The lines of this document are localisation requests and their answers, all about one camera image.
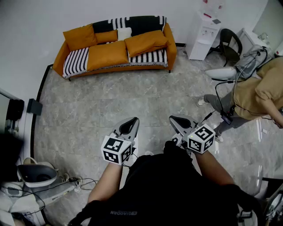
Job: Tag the grey backpack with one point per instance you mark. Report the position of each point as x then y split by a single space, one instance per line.
249 61

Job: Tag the black chair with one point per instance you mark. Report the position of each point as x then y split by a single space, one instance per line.
231 46

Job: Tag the person's black shirt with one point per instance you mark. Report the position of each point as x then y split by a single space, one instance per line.
163 189

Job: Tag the black bag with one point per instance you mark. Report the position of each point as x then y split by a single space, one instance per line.
16 109

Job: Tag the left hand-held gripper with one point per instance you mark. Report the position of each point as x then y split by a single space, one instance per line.
115 148

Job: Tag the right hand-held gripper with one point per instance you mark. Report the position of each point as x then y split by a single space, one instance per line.
201 139

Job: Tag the orange cushion with black zipper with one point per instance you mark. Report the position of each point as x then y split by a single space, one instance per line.
143 42

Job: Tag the person's right white shoe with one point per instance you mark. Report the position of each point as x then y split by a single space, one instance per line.
148 153

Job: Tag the small black device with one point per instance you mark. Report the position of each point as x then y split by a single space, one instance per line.
227 117

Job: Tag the small orange cushion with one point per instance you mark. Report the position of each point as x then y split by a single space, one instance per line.
106 36

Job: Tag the grey white headset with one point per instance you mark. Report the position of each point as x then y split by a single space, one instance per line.
37 174

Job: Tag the metal faucet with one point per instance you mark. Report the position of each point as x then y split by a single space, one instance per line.
263 35

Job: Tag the large orange cushion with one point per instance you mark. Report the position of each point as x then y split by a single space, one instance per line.
106 55
79 37

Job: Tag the white cabinet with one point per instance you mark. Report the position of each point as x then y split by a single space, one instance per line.
247 37

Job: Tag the black floor trim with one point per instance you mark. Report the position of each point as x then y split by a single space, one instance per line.
38 92

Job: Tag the black box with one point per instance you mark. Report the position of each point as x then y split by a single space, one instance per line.
34 106

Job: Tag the small white cushion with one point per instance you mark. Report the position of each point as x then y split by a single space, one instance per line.
124 33

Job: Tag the person's left forearm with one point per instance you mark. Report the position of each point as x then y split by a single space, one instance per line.
106 181

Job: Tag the small pink item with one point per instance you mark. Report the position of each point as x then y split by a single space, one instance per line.
207 15

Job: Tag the small grey item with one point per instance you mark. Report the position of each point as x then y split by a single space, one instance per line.
216 21

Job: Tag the white water dispenser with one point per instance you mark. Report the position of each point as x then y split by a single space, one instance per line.
200 47

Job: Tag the person's right forearm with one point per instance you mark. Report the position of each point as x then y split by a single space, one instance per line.
212 170

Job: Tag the orange sofa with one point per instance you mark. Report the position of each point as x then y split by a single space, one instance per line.
170 46

